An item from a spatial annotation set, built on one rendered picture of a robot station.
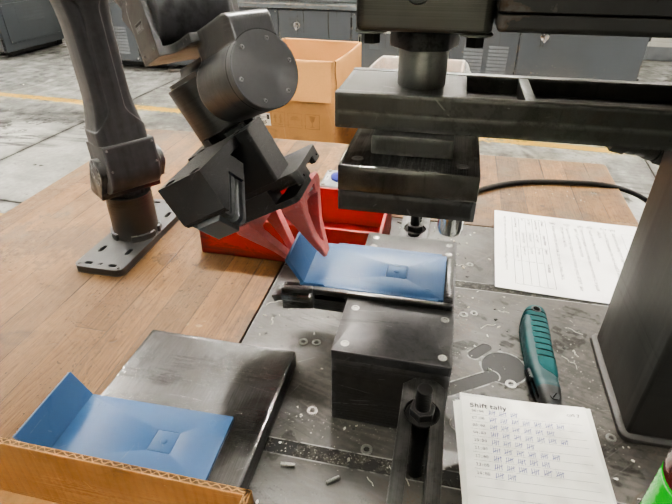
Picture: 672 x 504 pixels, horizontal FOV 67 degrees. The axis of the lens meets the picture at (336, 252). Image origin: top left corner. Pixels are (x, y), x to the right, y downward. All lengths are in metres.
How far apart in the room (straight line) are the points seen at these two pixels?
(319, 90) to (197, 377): 2.32
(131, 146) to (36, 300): 0.22
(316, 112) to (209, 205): 2.41
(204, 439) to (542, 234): 0.56
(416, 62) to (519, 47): 4.54
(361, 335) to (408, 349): 0.04
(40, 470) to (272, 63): 0.34
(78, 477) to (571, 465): 0.36
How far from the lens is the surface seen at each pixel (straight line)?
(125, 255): 0.75
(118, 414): 0.51
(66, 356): 0.62
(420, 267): 0.53
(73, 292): 0.72
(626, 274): 0.57
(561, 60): 4.98
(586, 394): 0.57
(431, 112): 0.39
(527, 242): 0.79
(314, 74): 2.73
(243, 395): 0.50
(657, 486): 0.28
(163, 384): 0.52
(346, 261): 0.53
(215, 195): 0.39
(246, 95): 0.38
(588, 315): 0.67
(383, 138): 0.38
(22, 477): 0.49
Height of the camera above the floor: 1.28
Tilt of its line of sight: 32 degrees down
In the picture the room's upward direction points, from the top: straight up
